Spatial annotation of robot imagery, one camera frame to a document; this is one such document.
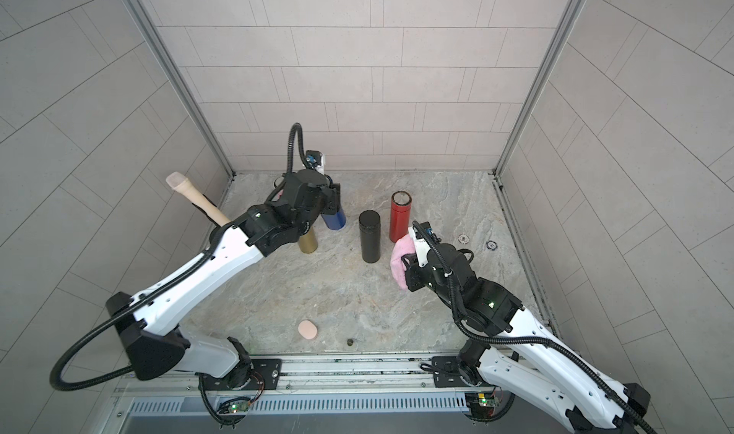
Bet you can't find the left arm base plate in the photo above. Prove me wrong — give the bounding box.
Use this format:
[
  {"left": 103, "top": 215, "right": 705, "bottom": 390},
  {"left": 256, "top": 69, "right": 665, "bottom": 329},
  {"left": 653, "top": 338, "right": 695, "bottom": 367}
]
[{"left": 203, "top": 359, "right": 282, "bottom": 391}]

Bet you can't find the circuit board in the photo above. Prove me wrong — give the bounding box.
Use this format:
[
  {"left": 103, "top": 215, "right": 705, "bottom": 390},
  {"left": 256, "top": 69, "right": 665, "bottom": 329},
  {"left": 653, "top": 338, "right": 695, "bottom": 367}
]
[
  {"left": 218, "top": 397, "right": 250, "bottom": 415},
  {"left": 464, "top": 393, "right": 497, "bottom": 417}
]

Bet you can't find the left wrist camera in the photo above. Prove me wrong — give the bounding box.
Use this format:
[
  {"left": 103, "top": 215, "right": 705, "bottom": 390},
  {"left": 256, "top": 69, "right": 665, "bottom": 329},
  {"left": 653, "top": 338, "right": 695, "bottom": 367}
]
[{"left": 305, "top": 149, "right": 325, "bottom": 174}]

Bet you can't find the aluminium mounting rail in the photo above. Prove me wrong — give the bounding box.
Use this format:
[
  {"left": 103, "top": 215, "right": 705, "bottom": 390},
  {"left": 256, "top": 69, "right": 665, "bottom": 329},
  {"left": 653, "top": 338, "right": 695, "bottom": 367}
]
[{"left": 112, "top": 351, "right": 491, "bottom": 399}]

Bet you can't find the blue thermos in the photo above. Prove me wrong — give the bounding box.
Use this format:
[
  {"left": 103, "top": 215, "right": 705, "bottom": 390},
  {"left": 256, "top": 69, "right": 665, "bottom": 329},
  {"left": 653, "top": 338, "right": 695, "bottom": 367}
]
[{"left": 321, "top": 207, "right": 347, "bottom": 231}]

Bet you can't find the pink oval soap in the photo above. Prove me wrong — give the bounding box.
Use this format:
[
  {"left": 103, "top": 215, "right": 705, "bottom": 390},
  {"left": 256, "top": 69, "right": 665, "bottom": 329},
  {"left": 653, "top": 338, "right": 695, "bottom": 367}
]
[{"left": 297, "top": 319, "right": 318, "bottom": 340}]

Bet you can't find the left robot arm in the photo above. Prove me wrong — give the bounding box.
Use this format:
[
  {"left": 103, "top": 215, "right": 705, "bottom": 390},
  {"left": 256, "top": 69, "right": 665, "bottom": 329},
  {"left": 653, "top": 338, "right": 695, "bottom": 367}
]
[{"left": 107, "top": 170, "right": 341, "bottom": 381}]

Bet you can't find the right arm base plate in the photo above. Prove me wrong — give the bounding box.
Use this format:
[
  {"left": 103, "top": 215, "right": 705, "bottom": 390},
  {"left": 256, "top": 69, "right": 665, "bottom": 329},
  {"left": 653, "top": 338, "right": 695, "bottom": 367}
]
[{"left": 429, "top": 356, "right": 491, "bottom": 389}]

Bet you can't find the left circuit board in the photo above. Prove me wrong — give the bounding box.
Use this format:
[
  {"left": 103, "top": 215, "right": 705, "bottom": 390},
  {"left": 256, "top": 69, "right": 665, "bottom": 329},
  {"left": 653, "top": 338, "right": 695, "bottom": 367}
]
[{"left": 218, "top": 397, "right": 250, "bottom": 415}]

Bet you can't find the right circuit board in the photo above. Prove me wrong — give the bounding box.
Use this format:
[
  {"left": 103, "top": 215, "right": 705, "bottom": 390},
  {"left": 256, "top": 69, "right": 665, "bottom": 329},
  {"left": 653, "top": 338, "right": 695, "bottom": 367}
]
[{"left": 464, "top": 393, "right": 497, "bottom": 417}]

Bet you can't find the black thermos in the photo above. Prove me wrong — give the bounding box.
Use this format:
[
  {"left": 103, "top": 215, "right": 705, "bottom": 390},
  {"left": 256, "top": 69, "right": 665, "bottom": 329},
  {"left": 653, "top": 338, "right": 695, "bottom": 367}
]
[{"left": 359, "top": 210, "right": 382, "bottom": 263}]

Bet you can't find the beige microphone on black stand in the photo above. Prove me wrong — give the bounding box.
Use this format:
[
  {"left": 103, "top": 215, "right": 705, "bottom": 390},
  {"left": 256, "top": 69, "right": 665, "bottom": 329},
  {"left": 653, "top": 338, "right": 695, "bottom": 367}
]
[{"left": 166, "top": 172, "right": 231, "bottom": 227}]

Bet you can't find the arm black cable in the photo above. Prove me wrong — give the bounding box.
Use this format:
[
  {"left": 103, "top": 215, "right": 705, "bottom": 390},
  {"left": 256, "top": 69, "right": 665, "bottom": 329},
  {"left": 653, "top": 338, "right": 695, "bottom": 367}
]
[
  {"left": 49, "top": 123, "right": 311, "bottom": 392},
  {"left": 412, "top": 220, "right": 658, "bottom": 434}
]

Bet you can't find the red thermos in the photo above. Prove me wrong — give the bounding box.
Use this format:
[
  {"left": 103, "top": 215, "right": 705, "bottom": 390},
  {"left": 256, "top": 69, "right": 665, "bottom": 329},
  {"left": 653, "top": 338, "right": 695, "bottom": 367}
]
[{"left": 389, "top": 191, "right": 412, "bottom": 243}]

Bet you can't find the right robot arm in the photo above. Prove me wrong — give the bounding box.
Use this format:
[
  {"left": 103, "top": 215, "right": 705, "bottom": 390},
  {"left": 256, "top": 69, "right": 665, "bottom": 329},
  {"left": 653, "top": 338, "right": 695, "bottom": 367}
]
[{"left": 395, "top": 243, "right": 655, "bottom": 433}]

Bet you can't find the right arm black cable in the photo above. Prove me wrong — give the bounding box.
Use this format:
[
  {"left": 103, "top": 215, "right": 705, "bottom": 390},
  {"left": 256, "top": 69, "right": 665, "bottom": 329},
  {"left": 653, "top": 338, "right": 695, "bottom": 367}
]
[{"left": 412, "top": 220, "right": 658, "bottom": 434}]

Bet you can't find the pink cloth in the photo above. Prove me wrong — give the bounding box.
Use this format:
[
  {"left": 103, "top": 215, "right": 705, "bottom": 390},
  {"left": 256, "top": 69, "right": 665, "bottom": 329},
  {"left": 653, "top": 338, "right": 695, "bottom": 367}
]
[{"left": 390, "top": 235, "right": 416, "bottom": 291}]

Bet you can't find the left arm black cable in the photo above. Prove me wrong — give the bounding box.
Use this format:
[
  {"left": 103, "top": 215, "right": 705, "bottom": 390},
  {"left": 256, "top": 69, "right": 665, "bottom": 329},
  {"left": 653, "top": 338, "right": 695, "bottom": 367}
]
[{"left": 49, "top": 123, "right": 311, "bottom": 392}]

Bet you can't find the gold thermos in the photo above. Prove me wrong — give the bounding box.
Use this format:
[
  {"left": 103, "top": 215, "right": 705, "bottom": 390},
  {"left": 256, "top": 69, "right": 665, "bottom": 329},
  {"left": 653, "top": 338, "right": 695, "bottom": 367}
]
[{"left": 297, "top": 229, "right": 318, "bottom": 254}]

